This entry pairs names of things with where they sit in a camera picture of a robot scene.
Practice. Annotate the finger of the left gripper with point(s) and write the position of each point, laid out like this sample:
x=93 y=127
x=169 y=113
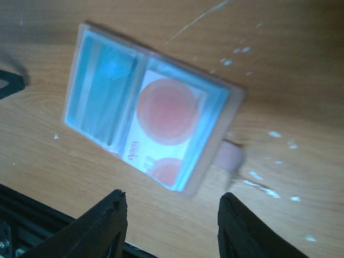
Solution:
x=15 y=84

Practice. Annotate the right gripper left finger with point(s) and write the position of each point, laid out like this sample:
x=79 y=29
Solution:
x=100 y=232

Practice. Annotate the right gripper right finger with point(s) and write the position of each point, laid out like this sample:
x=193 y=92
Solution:
x=243 y=234

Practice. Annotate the blue credit card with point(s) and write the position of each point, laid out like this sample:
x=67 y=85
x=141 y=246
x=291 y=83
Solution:
x=103 y=76

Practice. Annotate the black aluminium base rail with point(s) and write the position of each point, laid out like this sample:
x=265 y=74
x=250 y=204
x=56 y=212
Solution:
x=26 y=222

